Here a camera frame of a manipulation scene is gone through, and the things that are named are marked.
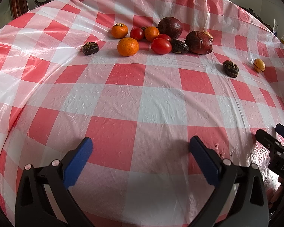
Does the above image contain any small yellow fruit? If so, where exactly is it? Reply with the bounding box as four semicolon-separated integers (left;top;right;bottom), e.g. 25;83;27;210
253;58;266;73

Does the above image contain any wrinkled dark passionfruit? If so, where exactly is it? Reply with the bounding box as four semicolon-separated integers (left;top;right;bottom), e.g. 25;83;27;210
82;42;99;55
223;61;239;78

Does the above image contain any cracked dark red pomegranate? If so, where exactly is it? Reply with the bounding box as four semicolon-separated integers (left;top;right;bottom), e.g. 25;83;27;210
185;31;213;55

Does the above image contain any small red tomato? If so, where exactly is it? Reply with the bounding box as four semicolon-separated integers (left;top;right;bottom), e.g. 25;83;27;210
156;34;171;41

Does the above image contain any dark purple round passionfruit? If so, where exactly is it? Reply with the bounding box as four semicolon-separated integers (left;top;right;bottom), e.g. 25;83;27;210
157;17;183;39

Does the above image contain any orange tangerine with stem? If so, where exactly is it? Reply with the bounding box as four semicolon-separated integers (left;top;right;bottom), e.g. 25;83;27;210
111;23;129;39

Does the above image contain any person hand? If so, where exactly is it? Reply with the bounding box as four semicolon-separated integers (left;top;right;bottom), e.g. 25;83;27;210
266;176;284;213

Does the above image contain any red white checkered tablecloth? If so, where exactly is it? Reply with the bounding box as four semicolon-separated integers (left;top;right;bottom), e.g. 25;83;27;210
0;0;284;226

